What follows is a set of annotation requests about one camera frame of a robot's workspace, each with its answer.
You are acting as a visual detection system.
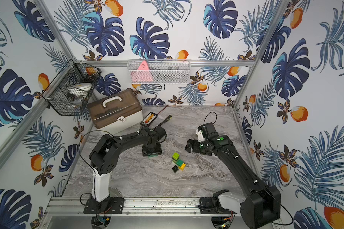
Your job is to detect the black yellow screwdriver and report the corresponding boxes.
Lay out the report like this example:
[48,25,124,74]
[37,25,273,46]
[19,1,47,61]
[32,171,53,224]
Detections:
[158,115,172,126]

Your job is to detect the black wire basket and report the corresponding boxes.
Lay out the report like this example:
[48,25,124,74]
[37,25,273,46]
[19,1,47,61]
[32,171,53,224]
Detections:
[42,59,102,116]

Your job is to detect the pink triangle card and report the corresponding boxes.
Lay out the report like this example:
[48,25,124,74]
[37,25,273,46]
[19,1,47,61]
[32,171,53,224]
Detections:
[131,61,153,84]

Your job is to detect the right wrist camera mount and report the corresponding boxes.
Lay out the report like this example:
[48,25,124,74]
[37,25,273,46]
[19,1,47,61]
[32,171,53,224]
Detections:
[196,123,219,142]

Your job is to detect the yellow square brick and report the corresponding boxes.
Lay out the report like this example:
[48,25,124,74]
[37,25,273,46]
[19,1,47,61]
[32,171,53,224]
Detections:
[179,163,186,171]

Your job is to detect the black bit holder case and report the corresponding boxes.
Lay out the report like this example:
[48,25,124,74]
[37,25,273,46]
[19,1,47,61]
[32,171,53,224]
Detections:
[140,112,158,127]

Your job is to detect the white storage box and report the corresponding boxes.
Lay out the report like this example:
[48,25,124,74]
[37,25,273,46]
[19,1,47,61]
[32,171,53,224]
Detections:
[87,89,143,135]

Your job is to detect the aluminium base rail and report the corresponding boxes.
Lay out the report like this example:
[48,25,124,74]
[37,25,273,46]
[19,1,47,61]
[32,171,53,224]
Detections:
[40,197,224,229]

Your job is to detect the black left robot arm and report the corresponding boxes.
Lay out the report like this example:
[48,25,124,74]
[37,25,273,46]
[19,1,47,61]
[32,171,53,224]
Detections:
[87,126,167,214]

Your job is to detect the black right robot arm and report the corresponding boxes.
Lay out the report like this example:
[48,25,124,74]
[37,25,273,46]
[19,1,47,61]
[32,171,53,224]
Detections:
[185,135,281,229]

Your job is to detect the black square brick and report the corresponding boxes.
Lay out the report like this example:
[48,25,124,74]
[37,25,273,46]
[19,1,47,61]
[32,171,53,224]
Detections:
[172,166,179,173]

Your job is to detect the white round object in basket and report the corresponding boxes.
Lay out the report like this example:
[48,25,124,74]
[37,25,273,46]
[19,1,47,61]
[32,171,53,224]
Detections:
[67,83,92,97]

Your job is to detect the clear mesh wall shelf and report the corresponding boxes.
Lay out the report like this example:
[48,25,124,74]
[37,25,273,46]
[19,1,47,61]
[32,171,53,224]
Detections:
[127,59,191,85]

